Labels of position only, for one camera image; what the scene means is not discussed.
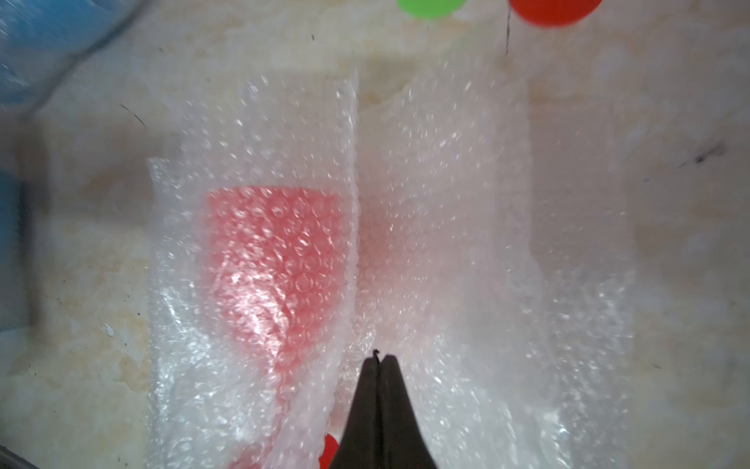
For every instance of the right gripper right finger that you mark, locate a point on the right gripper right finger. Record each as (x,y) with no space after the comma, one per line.
(402,442)

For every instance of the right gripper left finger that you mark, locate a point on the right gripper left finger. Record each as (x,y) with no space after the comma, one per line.
(361,444)

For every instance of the red glass bundle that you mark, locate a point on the red glass bundle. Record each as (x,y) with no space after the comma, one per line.
(252,281)

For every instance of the green glass bundle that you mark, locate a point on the green glass bundle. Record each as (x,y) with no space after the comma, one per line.
(429,9)

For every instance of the red plastic wine glass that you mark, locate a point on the red plastic wine glass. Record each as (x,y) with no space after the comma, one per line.
(554,13)

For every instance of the blue glass in bubble wrap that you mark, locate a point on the blue glass in bubble wrap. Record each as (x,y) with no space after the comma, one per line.
(40,40)

